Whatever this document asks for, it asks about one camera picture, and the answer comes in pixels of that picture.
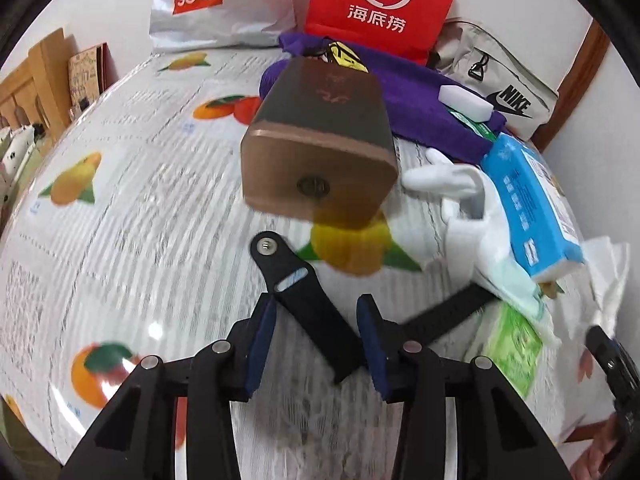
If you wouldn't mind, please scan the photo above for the green tissue pack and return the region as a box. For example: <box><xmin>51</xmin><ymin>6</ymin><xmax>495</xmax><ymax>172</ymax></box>
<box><xmin>464</xmin><ymin>301</ymin><xmax>542</xmax><ymax>399</ymax></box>

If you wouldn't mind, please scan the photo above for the black strap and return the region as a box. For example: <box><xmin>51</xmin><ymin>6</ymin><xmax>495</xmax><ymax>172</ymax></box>
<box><xmin>249</xmin><ymin>230</ymin><xmax>501</xmax><ymax>386</ymax></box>

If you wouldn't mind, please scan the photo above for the white sponge block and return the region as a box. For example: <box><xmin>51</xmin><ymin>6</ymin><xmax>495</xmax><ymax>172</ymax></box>
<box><xmin>438</xmin><ymin>84</ymin><xmax>494</xmax><ymax>122</ymax></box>

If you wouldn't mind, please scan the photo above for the yellow Adidas pouch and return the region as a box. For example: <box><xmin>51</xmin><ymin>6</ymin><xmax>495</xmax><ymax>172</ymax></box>
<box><xmin>320</xmin><ymin>39</ymin><xmax>369</xmax><ymax>73</ymax></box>

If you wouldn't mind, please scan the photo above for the green wet wipe packet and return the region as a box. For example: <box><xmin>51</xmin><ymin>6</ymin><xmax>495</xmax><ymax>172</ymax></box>
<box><xmin>447</xmin><ymin>107</ymin><xmax>498</xmax><ymax>142</ymax></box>

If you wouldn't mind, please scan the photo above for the person's right hand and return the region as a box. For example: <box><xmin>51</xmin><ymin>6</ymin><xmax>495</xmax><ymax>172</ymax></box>
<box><xmin>570</xmin><ymin>414</ymin><xmax>618</xmax><ymax>480</ymax></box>

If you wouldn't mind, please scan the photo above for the blue tissue box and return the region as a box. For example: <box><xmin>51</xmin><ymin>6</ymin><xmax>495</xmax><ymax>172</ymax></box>
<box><xmin>480</xmin><ymin>133</ymin><xmax>584</xmax><ymax>284</ymax></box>

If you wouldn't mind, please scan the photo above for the fruit print tablecloth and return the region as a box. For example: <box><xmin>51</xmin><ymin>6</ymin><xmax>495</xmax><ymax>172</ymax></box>
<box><xmin>1</xmin><ymin>49</ymin><xmax>613</xmax><ymax>479</ymax></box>

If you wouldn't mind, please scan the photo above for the dark green tea box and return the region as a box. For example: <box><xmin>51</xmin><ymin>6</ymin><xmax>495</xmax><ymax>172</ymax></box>
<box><xmin>241</xmin><ymin>58</ymin><xmax>398</xmax><ymax>229</ymax></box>

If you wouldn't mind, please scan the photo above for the panda plush pillow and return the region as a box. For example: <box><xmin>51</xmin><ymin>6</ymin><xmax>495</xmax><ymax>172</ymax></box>
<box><xmin>1</xmin><ymin>125</ymin><xmax>36</xmax><ymax>185</ymax></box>

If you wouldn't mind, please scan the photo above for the purple towel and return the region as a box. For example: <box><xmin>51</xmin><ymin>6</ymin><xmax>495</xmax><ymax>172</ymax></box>
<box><xmin>259</xmin><ymin>32</ymin><xmax>506</xmax><ymax>165</ymax></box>

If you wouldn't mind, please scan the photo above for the grey Nike waist bag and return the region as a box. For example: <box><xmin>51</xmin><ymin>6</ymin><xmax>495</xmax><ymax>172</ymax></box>
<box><xmin>435</xmin><ymin>18</ymin><xmax>559</xmax><ymax>141</ymax></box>

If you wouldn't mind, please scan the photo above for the wooden headboard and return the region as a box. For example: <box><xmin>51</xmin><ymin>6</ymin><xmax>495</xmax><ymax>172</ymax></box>
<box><xmin>1</xmin><ymin>28</ymin><xmax>74</xmax><ymax>142</ymax></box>

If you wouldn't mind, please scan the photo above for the patterned notebook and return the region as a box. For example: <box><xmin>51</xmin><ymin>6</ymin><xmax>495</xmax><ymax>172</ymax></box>
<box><xmin>67</xmin><ymin>44</ymin><xmax>107</xmax><ymax>119</ymax></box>

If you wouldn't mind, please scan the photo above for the red Haidilao paper bag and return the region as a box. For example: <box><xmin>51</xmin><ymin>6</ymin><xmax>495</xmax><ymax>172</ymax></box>
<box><xmin>304</xmin><ymin>0</ymin><xmax>454</xmax><ymax>64</ymax></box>

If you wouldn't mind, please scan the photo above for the white Miniso plastic bag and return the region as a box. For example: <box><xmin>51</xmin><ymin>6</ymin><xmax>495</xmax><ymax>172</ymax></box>
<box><xmin>149</xmin><ymin>0</ymin><xmax>296</xmax><ymax>53</ymax></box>

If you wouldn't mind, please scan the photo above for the brown door frame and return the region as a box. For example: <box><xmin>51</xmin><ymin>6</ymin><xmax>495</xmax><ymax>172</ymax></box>
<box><xmin>532</xmin><ymin>20</ymin><xmax>611</xmax><ymax>152</ymax></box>

